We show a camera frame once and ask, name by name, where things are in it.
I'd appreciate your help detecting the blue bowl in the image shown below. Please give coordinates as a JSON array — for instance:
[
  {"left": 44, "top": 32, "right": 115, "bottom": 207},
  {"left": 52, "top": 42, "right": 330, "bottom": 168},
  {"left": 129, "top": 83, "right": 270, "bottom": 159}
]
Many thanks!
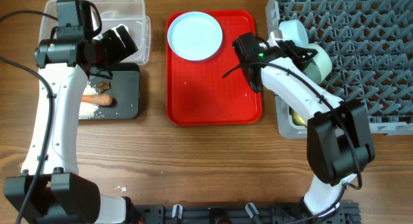
[{"left": 279, "top": 19, "right": 308, "bottom": 47}]

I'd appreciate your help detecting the green bowl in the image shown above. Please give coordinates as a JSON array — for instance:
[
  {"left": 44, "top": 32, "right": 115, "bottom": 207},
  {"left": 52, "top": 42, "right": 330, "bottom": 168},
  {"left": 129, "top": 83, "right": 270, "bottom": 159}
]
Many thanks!
[{"left": 303, "top": 43, "right": 332, "bottom": 84}]

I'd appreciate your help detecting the dark brown food scrap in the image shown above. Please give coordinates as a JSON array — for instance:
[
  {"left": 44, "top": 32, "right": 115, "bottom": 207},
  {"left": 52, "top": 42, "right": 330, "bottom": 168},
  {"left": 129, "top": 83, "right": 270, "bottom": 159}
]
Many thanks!
[{"left": 96, "top": 81, "right": 111, "bottom": 94}]

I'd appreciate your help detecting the orange carrot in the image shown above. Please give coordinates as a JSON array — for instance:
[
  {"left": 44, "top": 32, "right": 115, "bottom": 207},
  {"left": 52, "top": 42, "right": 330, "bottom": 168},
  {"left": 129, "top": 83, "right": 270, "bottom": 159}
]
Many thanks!
[{"left": 81, "top": 94, "right": 113, "bottom": 106}]

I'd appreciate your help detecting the yellow plastic cup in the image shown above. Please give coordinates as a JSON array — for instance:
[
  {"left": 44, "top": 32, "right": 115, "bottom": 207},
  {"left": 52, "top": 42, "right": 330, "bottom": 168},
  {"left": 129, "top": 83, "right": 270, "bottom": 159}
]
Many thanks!
[{"left": 289, "top": 108, "right": 307, "bottom": 126}]

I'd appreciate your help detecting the white rice pile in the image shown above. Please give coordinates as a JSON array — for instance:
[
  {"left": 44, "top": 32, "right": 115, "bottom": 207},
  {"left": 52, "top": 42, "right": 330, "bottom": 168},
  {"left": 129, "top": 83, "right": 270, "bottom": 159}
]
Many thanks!
[{"left": 79, "top": 83, "right": 99, "bottom": 119}]

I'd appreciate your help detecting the white round plate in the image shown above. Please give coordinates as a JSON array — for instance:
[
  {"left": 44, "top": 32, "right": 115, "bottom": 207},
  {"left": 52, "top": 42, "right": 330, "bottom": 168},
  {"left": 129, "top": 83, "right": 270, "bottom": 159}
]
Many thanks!
[{"left": 167, "top": 12, "right": 223, "bottom": 61}]

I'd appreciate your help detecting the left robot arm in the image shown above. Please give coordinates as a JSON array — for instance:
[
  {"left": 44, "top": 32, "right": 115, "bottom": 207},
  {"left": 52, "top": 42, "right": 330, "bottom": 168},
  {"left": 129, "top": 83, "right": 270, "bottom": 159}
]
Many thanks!
[{"left": 3, "top": 0, "right": 145, "bottom": 223}]

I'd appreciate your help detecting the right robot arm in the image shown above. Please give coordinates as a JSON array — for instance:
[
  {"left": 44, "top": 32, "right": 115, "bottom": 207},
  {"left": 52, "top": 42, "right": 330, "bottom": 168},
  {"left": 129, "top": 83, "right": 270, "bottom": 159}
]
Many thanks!
[{"left": 232, "top": 32, "right": 376, "bottom": 218}]

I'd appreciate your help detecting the grey dishwasher rack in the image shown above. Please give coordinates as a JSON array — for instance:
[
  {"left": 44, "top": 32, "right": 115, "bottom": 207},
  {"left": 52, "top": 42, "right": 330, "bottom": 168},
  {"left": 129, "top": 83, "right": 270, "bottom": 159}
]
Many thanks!
[{"left": 266, "top": 0, "right": 412, "bottom": 136}]

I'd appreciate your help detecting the clear plastic bin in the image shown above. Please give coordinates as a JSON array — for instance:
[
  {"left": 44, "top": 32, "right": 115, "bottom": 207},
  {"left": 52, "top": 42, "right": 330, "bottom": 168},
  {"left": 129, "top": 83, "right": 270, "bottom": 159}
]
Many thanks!
[{"left": 38, "top": 0, "right": 152, "bottom": 66}]

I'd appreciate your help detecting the black plastic tray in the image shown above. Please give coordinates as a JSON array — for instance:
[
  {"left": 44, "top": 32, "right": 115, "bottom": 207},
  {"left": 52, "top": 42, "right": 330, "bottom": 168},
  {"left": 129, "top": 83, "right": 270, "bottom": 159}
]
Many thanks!
[{"left": 80, "top": 63, "right": 140, "bottom": 120}]

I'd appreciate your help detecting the red serving tray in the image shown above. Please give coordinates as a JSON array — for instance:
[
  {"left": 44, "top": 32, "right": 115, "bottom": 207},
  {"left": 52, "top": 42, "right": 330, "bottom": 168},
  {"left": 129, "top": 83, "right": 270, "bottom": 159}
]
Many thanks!
[{"left": 166, "top": 10, "right": 263, "bottom": 126}]

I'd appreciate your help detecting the small white debris bit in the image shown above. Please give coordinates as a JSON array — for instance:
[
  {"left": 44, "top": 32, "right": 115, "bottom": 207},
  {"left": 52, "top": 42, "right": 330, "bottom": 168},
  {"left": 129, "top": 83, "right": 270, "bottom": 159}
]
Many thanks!
[{"left": 116, "top": 186, "right": 127, "bottom": 193}]

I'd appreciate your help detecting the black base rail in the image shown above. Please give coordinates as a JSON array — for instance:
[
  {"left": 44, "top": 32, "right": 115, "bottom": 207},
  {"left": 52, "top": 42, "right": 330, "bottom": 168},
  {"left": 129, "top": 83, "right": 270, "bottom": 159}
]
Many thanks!
[{"left": 136, "top": 202, "right": 362, "bottom": 224}]

